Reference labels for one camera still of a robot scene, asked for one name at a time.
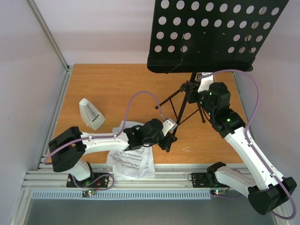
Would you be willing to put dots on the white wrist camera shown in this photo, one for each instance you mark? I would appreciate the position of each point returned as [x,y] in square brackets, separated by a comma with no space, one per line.
[168,126]
[205,80]

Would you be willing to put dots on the white metronome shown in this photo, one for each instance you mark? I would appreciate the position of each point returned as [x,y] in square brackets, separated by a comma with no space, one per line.
[90,115]

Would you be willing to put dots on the grey slotted cable duct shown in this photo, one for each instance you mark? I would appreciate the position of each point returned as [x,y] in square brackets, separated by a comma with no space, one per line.
[123,195]

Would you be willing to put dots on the left aluminium frame post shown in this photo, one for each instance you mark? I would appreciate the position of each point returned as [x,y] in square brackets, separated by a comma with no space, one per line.
[40,19]

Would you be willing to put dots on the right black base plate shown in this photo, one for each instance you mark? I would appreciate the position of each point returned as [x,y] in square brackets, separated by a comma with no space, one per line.
[203,180]

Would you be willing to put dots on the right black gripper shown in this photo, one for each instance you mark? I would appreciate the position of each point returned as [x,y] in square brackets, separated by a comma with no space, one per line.
[191,91]

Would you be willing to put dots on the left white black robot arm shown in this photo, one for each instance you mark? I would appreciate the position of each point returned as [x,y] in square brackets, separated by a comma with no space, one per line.
[67,149]

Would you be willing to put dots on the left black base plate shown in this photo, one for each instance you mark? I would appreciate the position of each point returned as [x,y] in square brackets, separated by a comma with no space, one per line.
[97,180]

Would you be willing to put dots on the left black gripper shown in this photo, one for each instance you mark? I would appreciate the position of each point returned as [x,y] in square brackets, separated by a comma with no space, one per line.
[168,141]

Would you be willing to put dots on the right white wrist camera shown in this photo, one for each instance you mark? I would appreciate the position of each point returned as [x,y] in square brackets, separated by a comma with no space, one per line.
[205,80]

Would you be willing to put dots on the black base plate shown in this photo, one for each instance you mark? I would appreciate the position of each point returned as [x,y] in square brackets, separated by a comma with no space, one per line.
[203,180]
[97,180]

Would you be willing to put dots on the white sheet music paper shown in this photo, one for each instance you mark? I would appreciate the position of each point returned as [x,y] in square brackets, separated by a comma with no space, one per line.
[131,154]

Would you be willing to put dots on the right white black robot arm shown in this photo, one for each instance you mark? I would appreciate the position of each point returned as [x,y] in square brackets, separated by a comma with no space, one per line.
[267,188]

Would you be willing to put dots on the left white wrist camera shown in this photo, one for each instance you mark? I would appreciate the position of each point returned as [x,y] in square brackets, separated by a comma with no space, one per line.
[168,126]

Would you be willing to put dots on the black music stand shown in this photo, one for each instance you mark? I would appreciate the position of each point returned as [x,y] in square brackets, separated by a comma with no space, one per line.
[190,36]

